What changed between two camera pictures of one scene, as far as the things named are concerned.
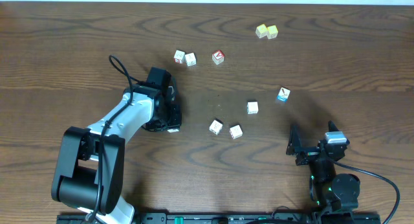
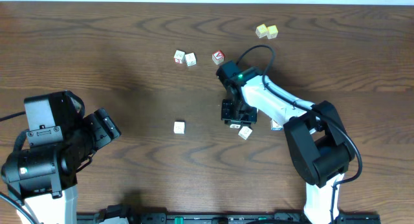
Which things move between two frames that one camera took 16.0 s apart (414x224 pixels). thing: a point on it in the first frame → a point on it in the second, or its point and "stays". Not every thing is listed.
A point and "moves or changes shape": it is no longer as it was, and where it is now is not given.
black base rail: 235,218 stays
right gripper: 295,147 → 226,115
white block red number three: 180,57 stays
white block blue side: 191,59 stays
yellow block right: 272,32 stays
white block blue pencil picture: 283,94 moves or changes shape
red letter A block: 218,57 stays
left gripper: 176,112 → 105,127
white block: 215,127 → 233,125
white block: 235,131 → 245,132
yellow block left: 261,31 stays
